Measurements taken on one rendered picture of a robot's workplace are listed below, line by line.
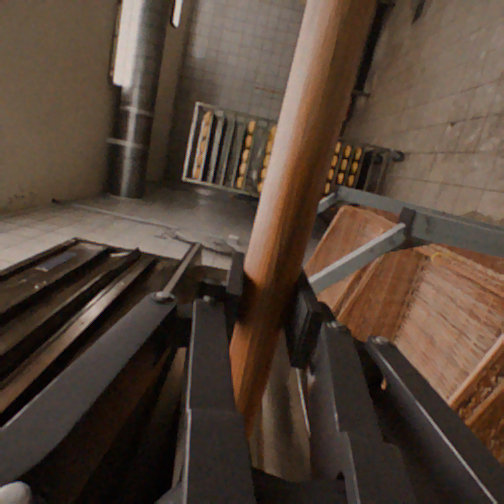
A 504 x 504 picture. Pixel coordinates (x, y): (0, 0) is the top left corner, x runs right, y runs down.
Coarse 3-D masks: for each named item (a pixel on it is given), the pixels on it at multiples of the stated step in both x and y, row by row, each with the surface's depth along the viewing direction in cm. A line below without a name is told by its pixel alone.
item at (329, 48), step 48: (336, 0) 13; (336, 48) 13; (288, 96) 14; (336, 96) 14; (288, 144) 14; (288, 192) 15; (288, 240) 15; (288, 288) 16; (240, 336) 17; (240, 384) 17
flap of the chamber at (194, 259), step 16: (192, 256) 142; (176, 272) 121; (192, 272) 142; (176, 288) 113; (192, 288) 144; (160, 368) 95; (144, 400) 81; (128, 416) 70; (128, 432) 70; (112, 448) 61; (112, 464) 62; (96, 480) 55; (80, 496) 49; (96, 496) 55
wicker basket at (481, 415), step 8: (496, 392) 47; (488, 400) 48; (496, 400) 47; (480, 408) 48; (488, 408) 48; (496, 408) 48; (472, 416) 49; (480, 416) 48; (488, 416) 49; (496, 416) 49; (472, 424) 49; (480, 424) 49; (488, 424) 49; (496, 424) 49; (480, 432) 50; (488, 432) 49; (496, 432) 50; (488, 440) 50; (496, 440) 50; (488, 448) 51; (496, 448) 51; (496, 456) 51
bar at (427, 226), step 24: (336, 192) 95; (360, 192) 96; (408, 216) 50; (432, 216) 49; (456, 216) 97; (384, 240) 51; (408, 240) 52; (432, 240) 50; (456, 240) 50; (480, 240) 50; (336, 264) 54; (360, 264) 53
